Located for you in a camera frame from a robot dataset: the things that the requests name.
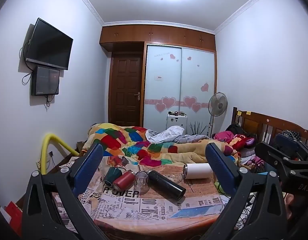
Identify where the white thermos cup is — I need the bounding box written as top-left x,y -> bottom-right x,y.
183,163 -> 215,180

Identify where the black thermos cup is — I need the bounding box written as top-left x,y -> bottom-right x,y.
148,170 -> 186,201

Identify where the black monitor cable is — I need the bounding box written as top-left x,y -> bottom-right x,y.
45,95 -> 55,111

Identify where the clear glass dish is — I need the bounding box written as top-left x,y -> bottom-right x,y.
165,172 -> 184,183

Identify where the pink clothing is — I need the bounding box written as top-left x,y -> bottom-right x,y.
213,131 -> 235,143

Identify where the red box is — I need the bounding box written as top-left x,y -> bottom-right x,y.
4,201 -> 23,237

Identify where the wooden bed headboard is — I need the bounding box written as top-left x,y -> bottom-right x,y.
231,107 -> 308,146

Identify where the small white cabinet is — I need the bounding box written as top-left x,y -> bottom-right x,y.
166,114 -> 188,135

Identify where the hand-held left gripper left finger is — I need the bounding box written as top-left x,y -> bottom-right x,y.
22,142 -> 109,240

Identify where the yellow bent tube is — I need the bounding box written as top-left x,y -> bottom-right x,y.
40,133 -> 80,174

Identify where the colourful patchwork blanket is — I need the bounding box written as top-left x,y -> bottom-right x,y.
83,123 -> 240,167

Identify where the brown wooden door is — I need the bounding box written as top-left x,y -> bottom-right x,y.
108,52 -> 145,128

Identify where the newspaper print tablecloth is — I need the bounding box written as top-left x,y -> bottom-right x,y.
52,155 -> 232,233

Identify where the standing electric fan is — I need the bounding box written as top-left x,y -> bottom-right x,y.
207,92 -> 228,138

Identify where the small wall mounted monitor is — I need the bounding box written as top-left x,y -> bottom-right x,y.
31,65 -> 61,97

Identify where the wooden overhead cabinet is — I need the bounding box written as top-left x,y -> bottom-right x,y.
99,25 -> 216,53

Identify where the red cup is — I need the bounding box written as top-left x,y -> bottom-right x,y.
112,171 -> 136,191

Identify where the grey white crumpled cloth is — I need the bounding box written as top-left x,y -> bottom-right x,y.
145,126 -> 209,144

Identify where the black bag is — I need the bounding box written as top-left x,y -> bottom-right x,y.
226,124 -> 245,135

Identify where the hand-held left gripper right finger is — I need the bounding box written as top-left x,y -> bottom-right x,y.
201,142 -> 298,240

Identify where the heart sticker sliding wardrobe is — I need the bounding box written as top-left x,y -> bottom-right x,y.
143,42 -> 217,136

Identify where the dark green cup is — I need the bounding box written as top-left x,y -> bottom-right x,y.
103,166 -> 123,187

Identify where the black dotted cloth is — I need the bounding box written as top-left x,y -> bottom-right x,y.
281,129 -> 301,141

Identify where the tangle of cables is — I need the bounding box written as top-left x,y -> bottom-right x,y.
218,191 -> 258,230

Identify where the person's right hand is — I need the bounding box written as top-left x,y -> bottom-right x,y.
284,192 -> 295,221

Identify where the red plush toy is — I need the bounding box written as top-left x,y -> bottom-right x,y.
229,134 -> 257,151

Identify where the clear glass cup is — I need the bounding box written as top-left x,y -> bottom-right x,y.
133,171 -> 149,193

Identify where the black television cable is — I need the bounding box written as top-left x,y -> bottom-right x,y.
19,39 -> 33,86

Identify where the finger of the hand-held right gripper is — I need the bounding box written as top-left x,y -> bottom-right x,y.
273,133 -> 308,155
254,142 -> 293,167

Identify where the wall mounted black television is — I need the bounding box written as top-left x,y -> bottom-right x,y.
26,17 -> 74,71

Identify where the dry twig bundle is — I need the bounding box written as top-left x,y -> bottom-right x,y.
190,121 -> 208,137

